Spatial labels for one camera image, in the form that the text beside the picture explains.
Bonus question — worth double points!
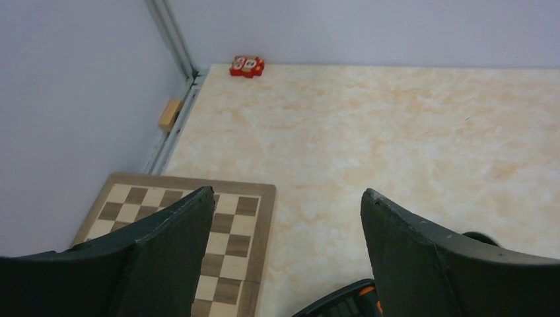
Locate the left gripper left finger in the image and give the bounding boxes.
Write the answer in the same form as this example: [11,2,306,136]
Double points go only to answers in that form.
[1,186,215,316]

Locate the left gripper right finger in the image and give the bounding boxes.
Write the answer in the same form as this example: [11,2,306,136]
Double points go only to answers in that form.
[361,189,559,316]

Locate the black orange screwdriver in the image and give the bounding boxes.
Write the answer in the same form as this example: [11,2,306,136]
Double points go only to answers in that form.
[357,285,383,317]

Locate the black plastic tool case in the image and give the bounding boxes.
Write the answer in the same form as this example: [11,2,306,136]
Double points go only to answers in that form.
[291,232,500,317]

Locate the wooden chessboard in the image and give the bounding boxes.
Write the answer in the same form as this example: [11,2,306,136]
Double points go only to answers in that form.
[73,173,277,316]

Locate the left wooden block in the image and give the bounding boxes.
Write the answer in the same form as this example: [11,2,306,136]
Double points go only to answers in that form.
[158,99,184,133]

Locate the red toy car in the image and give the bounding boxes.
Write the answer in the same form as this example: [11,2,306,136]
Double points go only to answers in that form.
[229,55,265,78]

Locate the aluminium frame rail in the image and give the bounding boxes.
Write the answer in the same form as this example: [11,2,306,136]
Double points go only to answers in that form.
[143,1,204,175]

